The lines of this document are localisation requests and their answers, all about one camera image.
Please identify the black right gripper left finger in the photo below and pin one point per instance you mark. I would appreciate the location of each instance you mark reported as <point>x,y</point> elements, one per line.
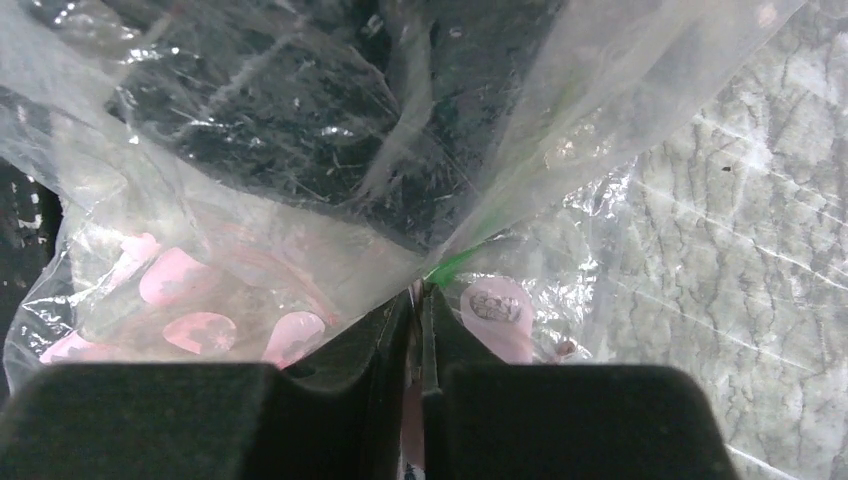
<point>335,414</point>

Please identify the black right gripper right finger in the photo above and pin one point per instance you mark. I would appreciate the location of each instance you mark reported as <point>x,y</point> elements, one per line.
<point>486,419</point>

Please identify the fake green chili pepper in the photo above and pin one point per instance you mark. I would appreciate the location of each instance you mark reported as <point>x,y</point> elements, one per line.
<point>445,272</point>

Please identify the clear zip top bag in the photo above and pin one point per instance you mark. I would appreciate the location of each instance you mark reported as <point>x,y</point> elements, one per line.
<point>243,180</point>

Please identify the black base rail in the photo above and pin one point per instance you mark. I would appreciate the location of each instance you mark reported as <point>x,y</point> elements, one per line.
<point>23,232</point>

